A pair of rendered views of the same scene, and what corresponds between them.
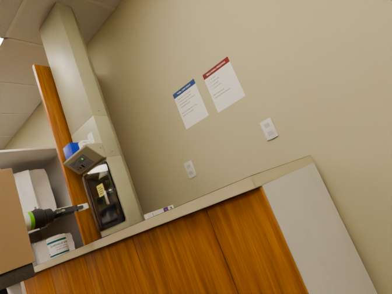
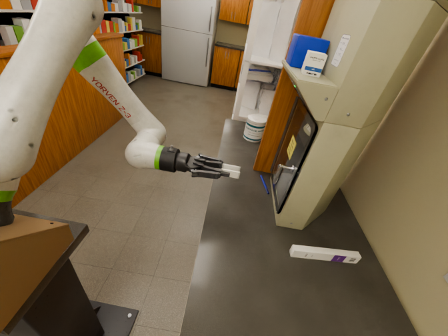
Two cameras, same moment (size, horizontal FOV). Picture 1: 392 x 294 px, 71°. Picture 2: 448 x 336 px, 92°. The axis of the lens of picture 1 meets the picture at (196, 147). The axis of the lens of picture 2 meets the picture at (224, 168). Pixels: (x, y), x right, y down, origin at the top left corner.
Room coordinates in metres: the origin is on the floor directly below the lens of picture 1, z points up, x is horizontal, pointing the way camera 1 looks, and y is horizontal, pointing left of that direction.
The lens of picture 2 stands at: (1.12, 0.21, 1.63)
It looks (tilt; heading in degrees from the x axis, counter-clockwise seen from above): 36 degrees down; 53
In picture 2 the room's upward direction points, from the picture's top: 11 degrees clockwise
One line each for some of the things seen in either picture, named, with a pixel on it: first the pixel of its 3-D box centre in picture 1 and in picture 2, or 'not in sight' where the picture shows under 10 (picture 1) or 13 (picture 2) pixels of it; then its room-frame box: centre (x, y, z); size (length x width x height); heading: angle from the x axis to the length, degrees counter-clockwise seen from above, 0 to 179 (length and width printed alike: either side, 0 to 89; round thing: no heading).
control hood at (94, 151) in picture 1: (84, 160); (300, 86); (1.74, 0.72, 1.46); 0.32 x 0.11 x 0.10; 55
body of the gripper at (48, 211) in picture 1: (52, 214); (190, 163); (1.41, 0.82, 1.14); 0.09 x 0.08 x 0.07; 144
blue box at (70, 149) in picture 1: (74, 151); (306, 52); (1.78, 0.78, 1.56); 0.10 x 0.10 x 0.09; 55
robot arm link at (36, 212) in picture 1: (37, 217); (171, 159); (1.35, 0.86, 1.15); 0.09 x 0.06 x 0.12; 54
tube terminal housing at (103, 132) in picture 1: (113, 175); (334, 132); (1.89, 0.61, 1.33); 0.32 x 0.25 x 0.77; 55
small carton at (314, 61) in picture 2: (84, 145); (313, 63); (1.71, 0.68, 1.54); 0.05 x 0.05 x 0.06; 49
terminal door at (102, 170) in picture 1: (102, 197); (288, 155); (1.78, 0.69, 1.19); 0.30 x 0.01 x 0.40; 54
